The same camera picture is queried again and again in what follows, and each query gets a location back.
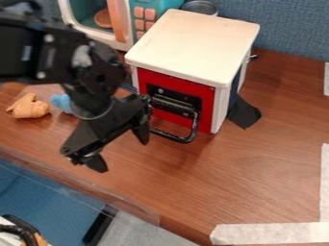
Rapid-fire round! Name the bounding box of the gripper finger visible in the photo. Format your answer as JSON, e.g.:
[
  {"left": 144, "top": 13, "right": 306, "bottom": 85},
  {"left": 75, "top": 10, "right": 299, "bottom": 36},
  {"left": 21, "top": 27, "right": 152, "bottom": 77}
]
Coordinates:
[
  {"left": 82, "top": 154, "right": 110, "bottom": 174},
  {"left": 131, "top": 116, "right": 153, "bottom": 146}
]

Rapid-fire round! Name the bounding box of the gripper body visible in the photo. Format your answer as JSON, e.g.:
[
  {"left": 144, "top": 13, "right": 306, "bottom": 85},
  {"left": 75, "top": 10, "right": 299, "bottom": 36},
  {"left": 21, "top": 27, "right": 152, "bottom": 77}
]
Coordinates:
[{"left": 59, "top": 93, "right": 155, "bottom": 165}]

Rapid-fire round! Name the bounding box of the drawer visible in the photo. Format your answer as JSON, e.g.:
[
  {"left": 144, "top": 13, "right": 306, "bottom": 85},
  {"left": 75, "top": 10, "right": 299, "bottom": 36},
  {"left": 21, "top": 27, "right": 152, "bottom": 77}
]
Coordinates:
[{"left": 136, "top": 66, "right": 216, "bottom": 145}]

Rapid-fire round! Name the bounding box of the blue toy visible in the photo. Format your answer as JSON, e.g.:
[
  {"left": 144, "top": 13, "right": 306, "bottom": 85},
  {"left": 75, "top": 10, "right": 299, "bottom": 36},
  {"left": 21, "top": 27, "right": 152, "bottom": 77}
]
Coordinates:
[{"left": 50, "top": 93, "right": 75, "bottom": 115}]

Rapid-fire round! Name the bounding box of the orange toy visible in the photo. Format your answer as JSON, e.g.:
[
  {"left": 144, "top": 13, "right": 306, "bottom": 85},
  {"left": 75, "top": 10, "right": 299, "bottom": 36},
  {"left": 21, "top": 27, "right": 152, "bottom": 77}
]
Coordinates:
[{"left": 5, "top": 92, "right": 53, "bottom": 120}]

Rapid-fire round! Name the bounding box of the cabinet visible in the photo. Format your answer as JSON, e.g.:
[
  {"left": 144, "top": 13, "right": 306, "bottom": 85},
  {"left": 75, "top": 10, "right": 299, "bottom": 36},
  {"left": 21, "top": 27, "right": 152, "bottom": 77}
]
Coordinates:
[{"left": 123, "top": 8, "right": 263, "bottom": 135}]

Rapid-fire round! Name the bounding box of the toy microwave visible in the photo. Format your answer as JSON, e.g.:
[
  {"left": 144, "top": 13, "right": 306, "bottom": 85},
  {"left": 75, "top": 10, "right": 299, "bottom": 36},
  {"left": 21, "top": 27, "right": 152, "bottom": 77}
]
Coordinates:
[{"left": 56, "top": 0, "right": 187, "bottom": 53}]

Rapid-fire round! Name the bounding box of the silver pot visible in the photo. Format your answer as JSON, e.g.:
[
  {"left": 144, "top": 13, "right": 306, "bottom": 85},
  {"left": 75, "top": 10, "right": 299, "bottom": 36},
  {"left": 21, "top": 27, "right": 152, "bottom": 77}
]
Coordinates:
[{"left": 180, "top": 0, "right": 220, "bottom": 16}]

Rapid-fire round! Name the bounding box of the white tape strip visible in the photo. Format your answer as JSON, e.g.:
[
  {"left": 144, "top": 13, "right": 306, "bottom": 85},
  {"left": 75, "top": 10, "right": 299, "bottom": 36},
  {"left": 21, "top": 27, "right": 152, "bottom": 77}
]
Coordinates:
[
  {"left": 318, "top": 142, "right": 329, "bottom": 223},
  {"left": 208, "top": 221, "right": 329, "bottom": 246}
]

